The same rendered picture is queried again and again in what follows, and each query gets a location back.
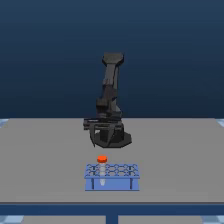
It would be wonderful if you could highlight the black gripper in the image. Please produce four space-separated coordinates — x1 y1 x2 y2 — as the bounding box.
82 116 118 148

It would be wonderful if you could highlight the clear centrifuge tube orange cap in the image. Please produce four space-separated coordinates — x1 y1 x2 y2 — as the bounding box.
97 155 109 187

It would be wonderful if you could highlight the blue test tube rack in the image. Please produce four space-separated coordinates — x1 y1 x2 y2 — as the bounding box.
84 163 141 192

